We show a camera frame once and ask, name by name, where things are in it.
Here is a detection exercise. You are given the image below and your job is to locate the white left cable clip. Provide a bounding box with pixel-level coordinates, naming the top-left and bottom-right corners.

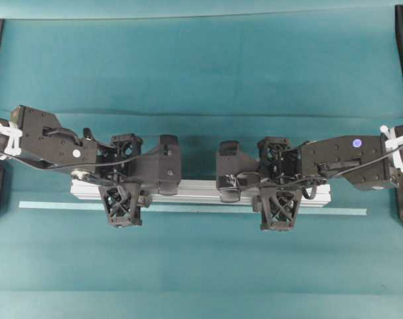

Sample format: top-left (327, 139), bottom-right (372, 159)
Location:
top-left (0, 121), bottom-right (23, 156)

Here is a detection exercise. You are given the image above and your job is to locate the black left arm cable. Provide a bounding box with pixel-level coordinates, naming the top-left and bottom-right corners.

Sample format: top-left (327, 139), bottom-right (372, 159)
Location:
top-left (0, 128), bottom-right (145, 185)

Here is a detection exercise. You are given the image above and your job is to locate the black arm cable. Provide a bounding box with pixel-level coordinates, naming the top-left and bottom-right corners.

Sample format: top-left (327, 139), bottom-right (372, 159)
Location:
top-left (0, 128), bottom-right (145, 185)
top-left (287, 132), bottom-right (403, 200)

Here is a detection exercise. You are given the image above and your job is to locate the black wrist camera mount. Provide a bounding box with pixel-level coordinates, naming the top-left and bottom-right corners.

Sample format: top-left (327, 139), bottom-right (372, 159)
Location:
top-left (252, 187), bottom-right (302, 231)
top-left (98, 183), bottom-right (152, 228)

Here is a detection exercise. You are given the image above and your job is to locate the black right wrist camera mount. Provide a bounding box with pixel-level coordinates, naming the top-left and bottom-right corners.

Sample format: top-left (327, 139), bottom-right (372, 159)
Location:
top-left (252, 187), bottom-right (302, 231)

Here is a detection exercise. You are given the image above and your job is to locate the light teal tape strip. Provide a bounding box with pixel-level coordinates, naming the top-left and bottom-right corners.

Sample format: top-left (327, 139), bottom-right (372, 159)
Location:
top-left (19, 201), bottom-right (367, 216)

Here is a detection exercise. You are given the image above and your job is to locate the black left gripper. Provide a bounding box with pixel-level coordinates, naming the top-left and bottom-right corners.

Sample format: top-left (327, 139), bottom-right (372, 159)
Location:
top-left (96, 134), bottom-right (181, 195)

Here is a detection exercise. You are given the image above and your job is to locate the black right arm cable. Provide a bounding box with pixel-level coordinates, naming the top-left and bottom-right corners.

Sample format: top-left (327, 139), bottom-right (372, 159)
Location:
top-left (287, 132), bottom-right (403, 200)

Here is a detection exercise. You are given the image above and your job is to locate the white cable clip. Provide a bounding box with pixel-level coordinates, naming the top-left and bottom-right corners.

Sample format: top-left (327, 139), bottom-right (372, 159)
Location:
top-left (380, 125), bottom-right (403, 173)
top-left (0, 121), bottom-right (23, 156)

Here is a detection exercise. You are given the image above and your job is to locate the white right cable clip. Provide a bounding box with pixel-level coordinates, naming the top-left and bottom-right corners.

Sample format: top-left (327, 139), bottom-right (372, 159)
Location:
top-left (380, 125), bottom-right (403, 173)

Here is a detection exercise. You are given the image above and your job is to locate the silver aluminium extrusion rail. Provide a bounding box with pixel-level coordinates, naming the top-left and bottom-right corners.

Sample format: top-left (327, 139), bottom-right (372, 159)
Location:
top-left (70, 179), bottom-right (331, 207)

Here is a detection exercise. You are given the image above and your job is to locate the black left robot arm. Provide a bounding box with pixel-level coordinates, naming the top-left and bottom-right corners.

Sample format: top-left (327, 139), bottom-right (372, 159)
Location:
top-left (0, 106), bottom-right (182, 195)

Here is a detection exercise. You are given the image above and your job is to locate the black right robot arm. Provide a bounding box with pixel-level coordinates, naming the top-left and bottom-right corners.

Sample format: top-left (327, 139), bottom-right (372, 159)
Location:
top-left (216, 126), bottom-right (403, 203)

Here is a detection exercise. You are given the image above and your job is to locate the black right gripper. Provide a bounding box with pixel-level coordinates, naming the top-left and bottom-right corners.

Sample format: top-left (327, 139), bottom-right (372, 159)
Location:
top-left (216, 136), bottom-right (303, 203)

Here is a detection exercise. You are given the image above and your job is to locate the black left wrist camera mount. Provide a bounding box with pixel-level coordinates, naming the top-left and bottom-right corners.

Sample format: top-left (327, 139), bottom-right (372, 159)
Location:
top-left (98, 183), bottom-right (152, 228)

